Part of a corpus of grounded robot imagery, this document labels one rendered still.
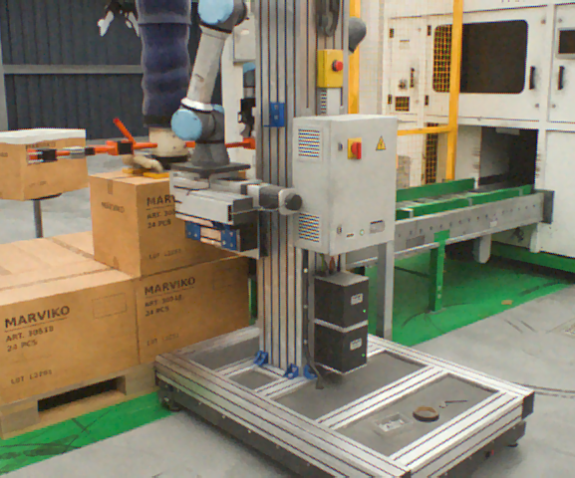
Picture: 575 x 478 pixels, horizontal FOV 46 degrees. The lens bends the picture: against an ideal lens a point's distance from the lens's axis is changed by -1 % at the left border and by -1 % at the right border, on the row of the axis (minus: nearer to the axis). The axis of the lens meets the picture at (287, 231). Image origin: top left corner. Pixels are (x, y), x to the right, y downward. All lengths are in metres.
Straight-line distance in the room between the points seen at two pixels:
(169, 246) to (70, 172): 1.97
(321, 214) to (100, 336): 1.12
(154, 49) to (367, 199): 1.19
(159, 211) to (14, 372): 0.86
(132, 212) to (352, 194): 1.00
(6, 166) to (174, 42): 1.90
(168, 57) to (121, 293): 1.03
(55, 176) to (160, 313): 1.93
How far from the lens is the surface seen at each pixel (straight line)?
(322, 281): 2.60
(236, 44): 4.50
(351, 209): 2.42
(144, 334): 3.09
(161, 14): 3.09
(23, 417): 2.98
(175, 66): 3.10
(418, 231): 3.91
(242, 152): 4.60
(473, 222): 4.32
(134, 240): 2.97
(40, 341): 2.89
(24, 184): 4.60
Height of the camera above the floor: 1.37
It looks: 13 degrees down
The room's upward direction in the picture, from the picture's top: straight up
